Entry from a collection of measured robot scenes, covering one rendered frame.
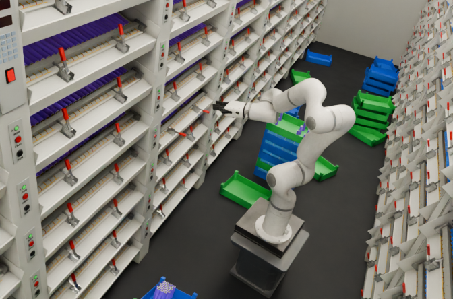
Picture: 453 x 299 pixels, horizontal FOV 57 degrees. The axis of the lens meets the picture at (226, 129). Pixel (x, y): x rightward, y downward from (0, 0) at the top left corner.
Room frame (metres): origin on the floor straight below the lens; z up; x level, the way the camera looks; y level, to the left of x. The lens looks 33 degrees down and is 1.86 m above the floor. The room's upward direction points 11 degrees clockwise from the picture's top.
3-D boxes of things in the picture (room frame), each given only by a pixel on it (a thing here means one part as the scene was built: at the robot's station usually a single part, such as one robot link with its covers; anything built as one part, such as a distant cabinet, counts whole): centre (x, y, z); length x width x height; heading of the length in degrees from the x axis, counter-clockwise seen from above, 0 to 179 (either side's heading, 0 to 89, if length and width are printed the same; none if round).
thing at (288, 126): (2.40, -0.43, 0.44); 0.30 x 0.20 x 0.08; 66
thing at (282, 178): (1.52, -0.31, 0.63); 0.19 x 0.12 x 0.24; 127
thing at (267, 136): (2.40, -0.43, 0.36); 0.30 x 0.20 x 0.08; 66
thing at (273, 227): (1.54, -0.34, 0.42); 0.19 x 0.19 x 0.18
